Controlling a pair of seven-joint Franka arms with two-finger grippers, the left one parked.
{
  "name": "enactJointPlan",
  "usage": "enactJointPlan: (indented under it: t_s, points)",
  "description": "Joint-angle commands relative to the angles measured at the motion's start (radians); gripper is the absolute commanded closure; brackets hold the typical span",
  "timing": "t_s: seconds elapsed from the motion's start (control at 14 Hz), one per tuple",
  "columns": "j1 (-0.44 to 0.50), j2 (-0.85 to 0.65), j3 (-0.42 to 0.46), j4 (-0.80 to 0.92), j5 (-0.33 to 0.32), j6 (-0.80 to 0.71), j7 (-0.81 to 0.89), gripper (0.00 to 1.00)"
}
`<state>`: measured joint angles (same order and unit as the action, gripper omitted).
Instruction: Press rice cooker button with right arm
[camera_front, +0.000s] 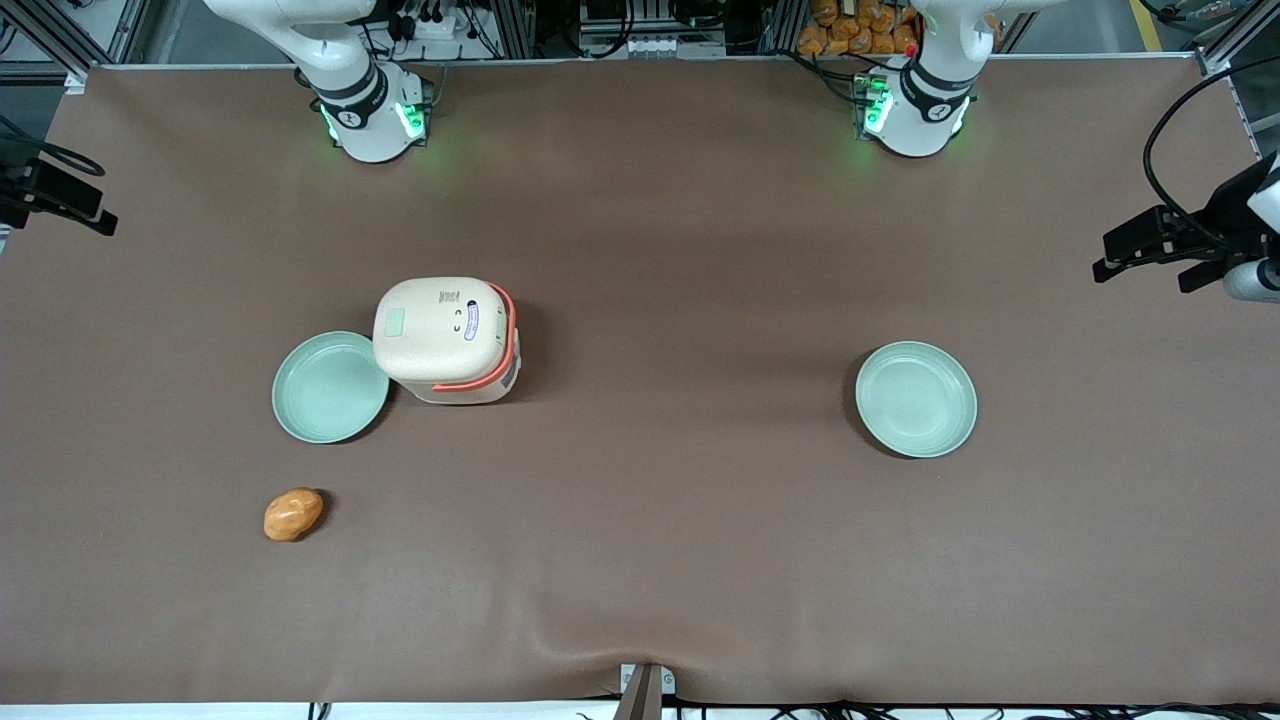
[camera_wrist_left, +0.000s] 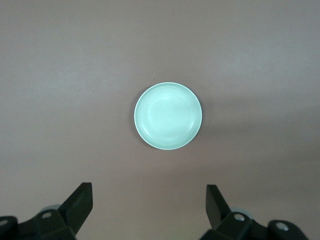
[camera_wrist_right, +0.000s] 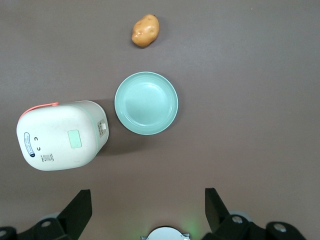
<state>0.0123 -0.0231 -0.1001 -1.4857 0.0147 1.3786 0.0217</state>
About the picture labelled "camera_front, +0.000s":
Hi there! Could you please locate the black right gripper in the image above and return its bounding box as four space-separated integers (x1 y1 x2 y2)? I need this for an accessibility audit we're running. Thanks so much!
0 158 119 237

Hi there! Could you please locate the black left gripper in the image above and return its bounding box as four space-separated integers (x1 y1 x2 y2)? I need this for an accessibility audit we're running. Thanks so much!
1092 152 1279 284

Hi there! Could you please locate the cream rice cooker orange trim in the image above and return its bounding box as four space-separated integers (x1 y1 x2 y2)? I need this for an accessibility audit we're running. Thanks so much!
372 277 522 406

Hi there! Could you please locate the pale green round plate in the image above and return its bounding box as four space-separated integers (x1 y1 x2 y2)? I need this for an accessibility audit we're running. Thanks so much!
855 341 979 459
272 331 391 445

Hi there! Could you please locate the bag of orange snacks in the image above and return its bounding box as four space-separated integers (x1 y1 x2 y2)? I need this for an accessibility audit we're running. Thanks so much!
796 0 921 59

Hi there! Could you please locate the brown bread roll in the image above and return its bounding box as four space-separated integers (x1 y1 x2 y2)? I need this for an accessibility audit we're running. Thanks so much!
264 487 325 543

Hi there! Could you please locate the white power strip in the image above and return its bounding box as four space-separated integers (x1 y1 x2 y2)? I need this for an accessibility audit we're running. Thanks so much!
392 0 473 43

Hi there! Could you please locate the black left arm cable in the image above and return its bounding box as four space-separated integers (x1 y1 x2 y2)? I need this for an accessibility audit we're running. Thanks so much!
1143 55 1280 251

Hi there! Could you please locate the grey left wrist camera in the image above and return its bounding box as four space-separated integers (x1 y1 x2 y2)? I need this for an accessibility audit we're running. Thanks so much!
1222 257 1280 305

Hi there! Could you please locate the aluminium frame profile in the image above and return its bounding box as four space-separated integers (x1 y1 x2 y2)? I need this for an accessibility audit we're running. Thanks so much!
0 0 151 93
1195 0 1280 77

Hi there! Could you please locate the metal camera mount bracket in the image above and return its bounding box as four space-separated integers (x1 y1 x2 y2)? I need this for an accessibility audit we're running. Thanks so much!
612 662 677 720

